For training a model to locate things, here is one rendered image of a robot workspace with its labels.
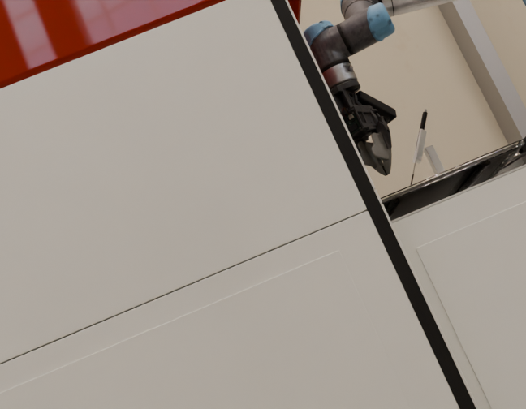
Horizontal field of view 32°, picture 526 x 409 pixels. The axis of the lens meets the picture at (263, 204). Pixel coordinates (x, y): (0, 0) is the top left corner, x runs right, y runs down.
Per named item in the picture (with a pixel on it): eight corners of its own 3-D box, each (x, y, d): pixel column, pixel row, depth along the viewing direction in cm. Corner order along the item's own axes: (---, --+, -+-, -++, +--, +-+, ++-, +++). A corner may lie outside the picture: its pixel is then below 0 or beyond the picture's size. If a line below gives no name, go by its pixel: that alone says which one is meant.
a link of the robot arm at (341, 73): (333, 80, 203) (359, 61, 198) (341, 98, 202) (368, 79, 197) (312, 79, 197) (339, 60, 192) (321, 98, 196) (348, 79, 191)
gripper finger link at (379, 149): (375, 176, 190) (357, 137, 192) (390, 174, 194) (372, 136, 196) (386, 170, 188) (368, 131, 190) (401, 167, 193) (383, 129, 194)
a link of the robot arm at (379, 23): (376, -11, 200) (332, 13, 202) (385, 7, 190) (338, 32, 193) (390, 19, 204) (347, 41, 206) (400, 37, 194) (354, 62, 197)
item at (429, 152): (426, 182, 222) (403, 135, 225) (424, 187, 226) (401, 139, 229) (449, 173, 222) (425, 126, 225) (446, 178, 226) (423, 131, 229)
